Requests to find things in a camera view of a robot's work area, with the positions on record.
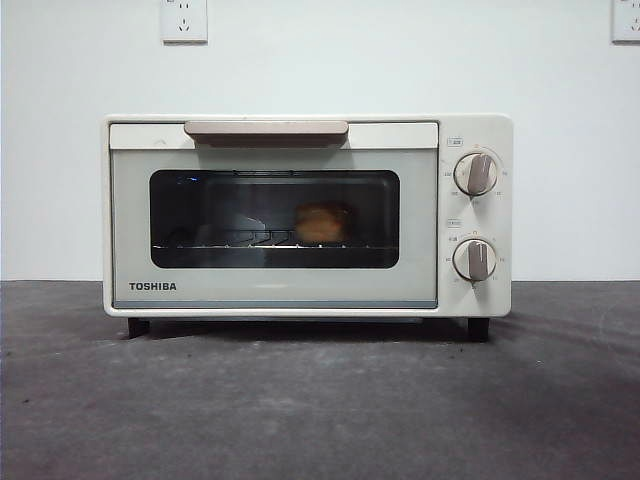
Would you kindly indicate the golden brown bread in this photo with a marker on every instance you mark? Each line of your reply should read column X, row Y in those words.
column 324, row 224

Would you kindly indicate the small cream oven knob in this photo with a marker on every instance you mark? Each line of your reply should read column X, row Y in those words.
column 475, row 260

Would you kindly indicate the large cream oven knob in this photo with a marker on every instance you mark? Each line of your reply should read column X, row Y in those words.
column 476, row 174

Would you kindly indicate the black oven foot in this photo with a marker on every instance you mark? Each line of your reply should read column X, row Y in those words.
column 138, row 328
column 478, row 330

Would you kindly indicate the cream Toshiba toaster oven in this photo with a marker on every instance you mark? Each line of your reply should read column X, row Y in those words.
column 477, row 130

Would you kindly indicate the white wall socket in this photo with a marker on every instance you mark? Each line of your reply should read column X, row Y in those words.
column 183, row 22
column 627, row 22

